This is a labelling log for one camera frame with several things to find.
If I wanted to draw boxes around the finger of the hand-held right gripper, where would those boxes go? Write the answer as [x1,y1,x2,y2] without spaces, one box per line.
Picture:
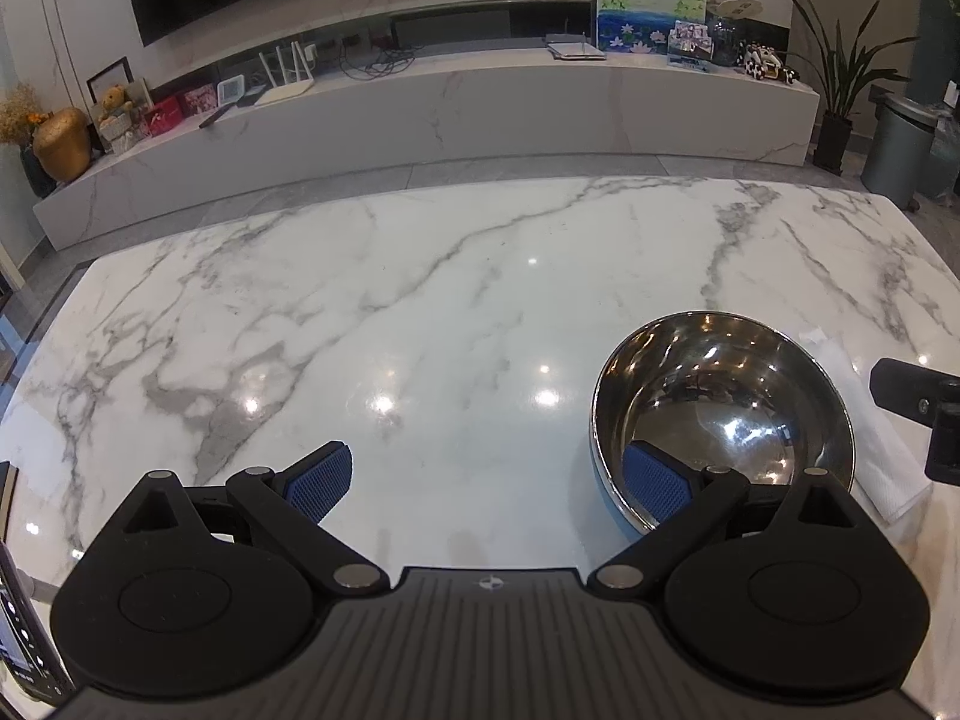
[870,358,960,482]

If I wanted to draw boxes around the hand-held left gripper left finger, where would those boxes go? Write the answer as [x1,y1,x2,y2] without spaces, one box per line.
[112,441,387,595]

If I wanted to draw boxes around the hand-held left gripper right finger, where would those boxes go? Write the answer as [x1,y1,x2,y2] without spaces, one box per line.
[587,441,863,602]

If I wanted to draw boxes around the white paper towel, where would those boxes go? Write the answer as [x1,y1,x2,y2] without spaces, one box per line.
[799,326,935,526]

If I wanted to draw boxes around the stainless steel bowl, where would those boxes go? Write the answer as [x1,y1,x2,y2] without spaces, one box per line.
[589,310,856,537]

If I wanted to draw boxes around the grey trash bin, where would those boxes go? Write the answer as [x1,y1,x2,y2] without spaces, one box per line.
[861,94,938,200]

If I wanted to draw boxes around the black plant pot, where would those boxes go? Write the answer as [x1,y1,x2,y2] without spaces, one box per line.
[814,111,856,177]

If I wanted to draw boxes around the green potted plant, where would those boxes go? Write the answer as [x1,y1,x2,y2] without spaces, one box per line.
[784,0,920,121]

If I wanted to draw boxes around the panda toy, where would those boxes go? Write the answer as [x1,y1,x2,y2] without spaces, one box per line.
[739,41,800,83]

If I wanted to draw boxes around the dark glass jar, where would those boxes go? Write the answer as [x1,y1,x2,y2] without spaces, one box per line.
[709,15,747,67]

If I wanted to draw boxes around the white router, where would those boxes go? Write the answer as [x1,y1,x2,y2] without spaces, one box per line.
[255,41,316,107]

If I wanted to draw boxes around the white marble television console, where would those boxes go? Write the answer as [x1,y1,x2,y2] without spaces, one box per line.
[34,41,820,252]

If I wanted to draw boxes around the red box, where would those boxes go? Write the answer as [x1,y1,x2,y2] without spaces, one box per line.
[145,96,185,137]

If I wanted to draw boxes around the small photo card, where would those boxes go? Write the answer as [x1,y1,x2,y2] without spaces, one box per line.
[667,21,713,72]

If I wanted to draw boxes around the dark blue vase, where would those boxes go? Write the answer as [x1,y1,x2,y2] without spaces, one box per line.
[19,142,59,200]

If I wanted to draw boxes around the gold vase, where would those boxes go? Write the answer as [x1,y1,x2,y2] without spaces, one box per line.
[32,107,92,182]

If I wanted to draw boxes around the brown teddy bear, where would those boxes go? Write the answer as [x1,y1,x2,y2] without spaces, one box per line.
[97,86,151,151]

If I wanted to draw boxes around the lotus pond painting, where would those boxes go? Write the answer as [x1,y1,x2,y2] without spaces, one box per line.
[596,0,707,55]

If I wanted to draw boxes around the dried flower bouquet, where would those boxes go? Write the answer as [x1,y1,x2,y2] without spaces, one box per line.
[0,82,47,145]

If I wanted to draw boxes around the black cables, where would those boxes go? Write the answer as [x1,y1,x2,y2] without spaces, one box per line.
[341,45,421,80]

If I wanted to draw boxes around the black picture frame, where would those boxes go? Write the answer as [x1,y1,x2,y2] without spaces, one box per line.
[86,58,134,107]

